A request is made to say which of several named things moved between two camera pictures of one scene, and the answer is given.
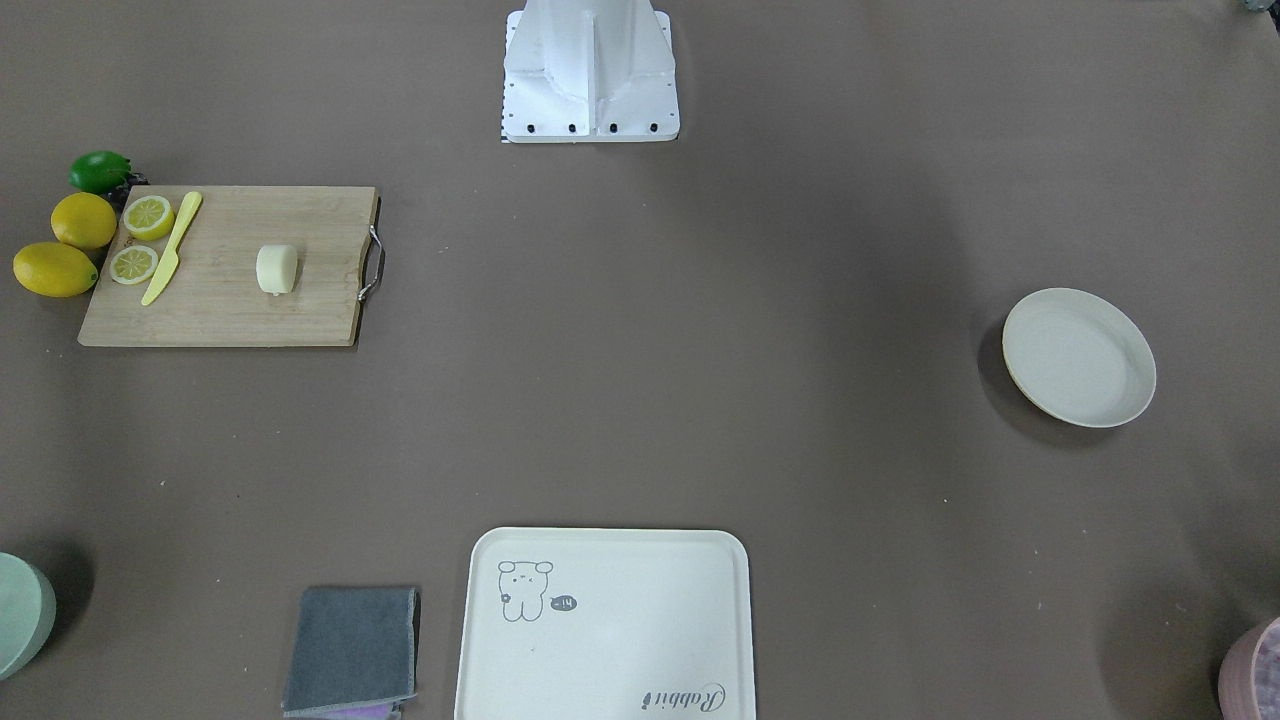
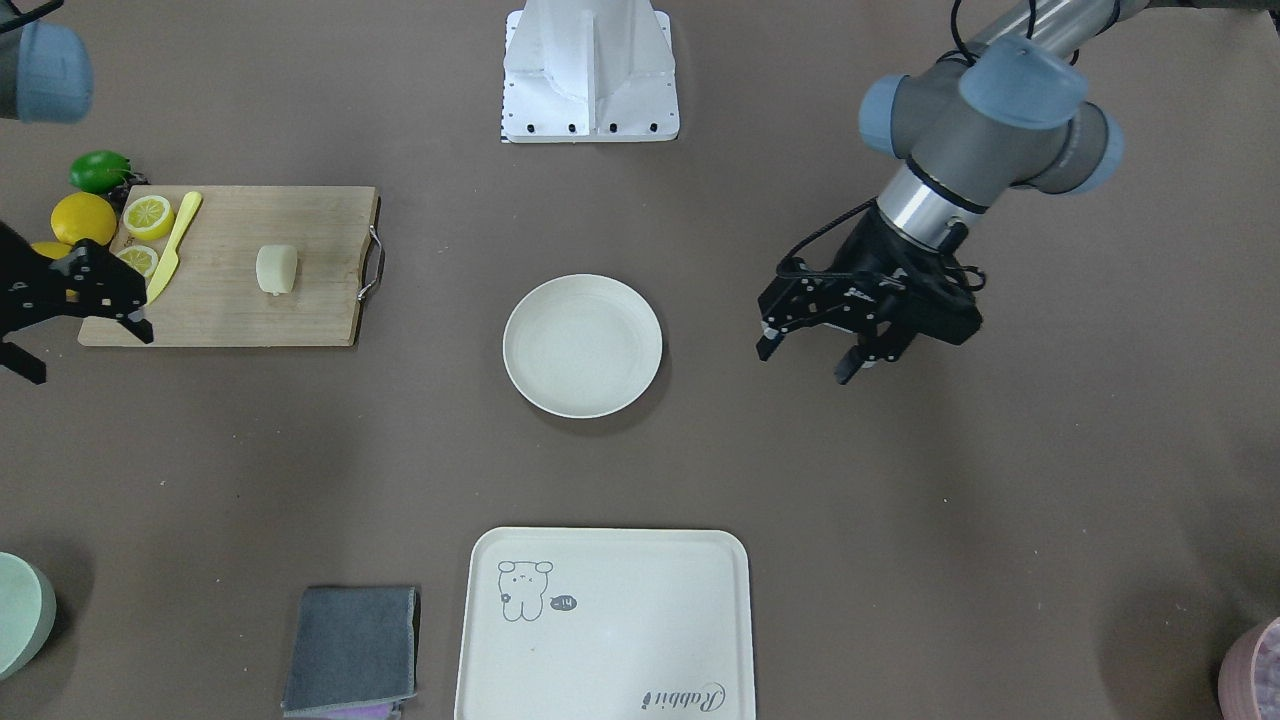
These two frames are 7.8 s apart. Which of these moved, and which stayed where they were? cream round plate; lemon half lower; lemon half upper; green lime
Moved: cream round plate
Stayed: lemon half lower; green lime; lemon half upper
